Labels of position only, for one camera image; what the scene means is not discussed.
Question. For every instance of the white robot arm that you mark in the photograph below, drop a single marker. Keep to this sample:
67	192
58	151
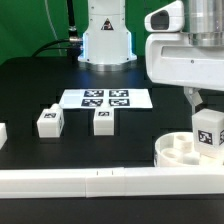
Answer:
107	43

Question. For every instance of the white fence bar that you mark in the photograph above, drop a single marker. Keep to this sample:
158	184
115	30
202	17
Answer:
3	134
99	182

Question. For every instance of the white front fence bar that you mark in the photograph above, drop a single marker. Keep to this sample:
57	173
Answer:
99	182

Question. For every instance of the white marker sheet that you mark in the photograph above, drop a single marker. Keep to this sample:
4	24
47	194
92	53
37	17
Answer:
117	98

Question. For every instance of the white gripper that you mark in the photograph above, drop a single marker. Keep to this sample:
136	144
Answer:
186	46

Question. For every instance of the white left fence bar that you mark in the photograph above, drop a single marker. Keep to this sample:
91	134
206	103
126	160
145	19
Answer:
3	134

